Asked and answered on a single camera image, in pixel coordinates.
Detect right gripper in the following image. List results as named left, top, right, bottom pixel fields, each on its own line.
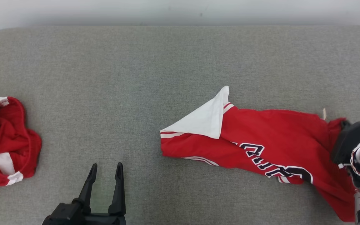
left=332, top=121, right=360, bottom=189

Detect red jersey with white sleeves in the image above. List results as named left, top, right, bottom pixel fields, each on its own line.
left=160, top=86, right=355, bottom=222

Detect red shorts with white stripes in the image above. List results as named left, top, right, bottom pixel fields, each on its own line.
left=0, top=95, right=42, bottom=208

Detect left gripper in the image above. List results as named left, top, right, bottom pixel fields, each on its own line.
left=42, top=162, right=126, bottom=225

